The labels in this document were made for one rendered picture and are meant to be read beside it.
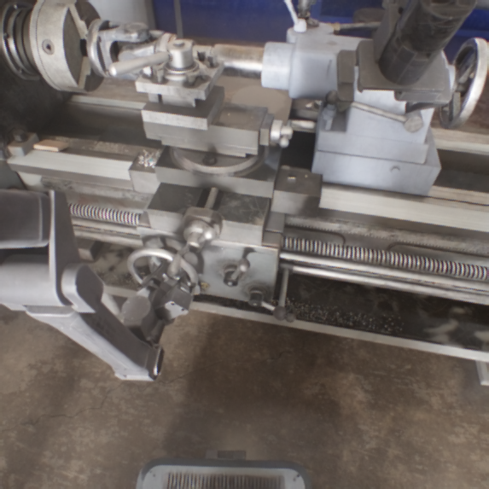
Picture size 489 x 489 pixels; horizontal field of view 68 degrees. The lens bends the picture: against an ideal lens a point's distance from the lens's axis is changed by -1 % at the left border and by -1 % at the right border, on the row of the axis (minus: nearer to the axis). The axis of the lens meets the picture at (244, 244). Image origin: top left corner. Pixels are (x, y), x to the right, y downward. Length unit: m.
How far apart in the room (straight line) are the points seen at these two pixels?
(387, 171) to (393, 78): 0.62
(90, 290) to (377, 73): 0.43
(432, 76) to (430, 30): 0.10
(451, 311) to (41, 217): 1.35
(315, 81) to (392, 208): 0.40
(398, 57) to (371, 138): 0.60
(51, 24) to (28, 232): 0.86
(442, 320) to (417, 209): 0.50
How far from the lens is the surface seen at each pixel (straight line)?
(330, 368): 1.70
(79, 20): 1.23
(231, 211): 0.94
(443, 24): 0.44
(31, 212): 0.41
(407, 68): 0.49
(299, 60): 1.03
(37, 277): 0.44
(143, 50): 1.14
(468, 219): 1.16
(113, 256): 1.52
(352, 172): 1.10
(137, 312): 0.75
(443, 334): 1.45
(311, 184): 1.04
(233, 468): 1.29
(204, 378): 1.64
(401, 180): 1.13
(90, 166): 1.22
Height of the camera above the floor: 1.54
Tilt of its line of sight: 50 degrees down
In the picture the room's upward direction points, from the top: 1 degrees clockwise
